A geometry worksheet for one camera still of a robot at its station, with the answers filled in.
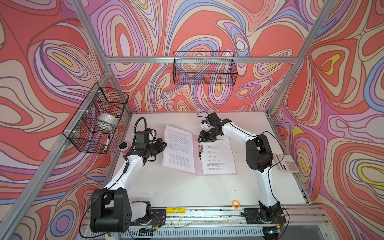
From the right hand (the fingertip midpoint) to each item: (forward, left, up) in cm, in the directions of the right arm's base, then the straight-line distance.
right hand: (202, 143), depth 97 cm
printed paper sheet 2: (-8, -10, -6) cm, 14 cm away
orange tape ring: (-36, -14, -4) cm, 39 cm away
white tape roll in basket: (-5, +48, +29) cm, 56 cm away
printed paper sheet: (-8, +15, +3) cm, 17 cm away
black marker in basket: (-13, +48, +22) cm, 54 cm away
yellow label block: (-38, +16, -3) cm, 42 cm away
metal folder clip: (-4, +1, -3) cm, 5 cm away
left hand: (-5, +21, +10) cm, 24 cm away
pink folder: (-11, +3, -4) cm, 12 cm away
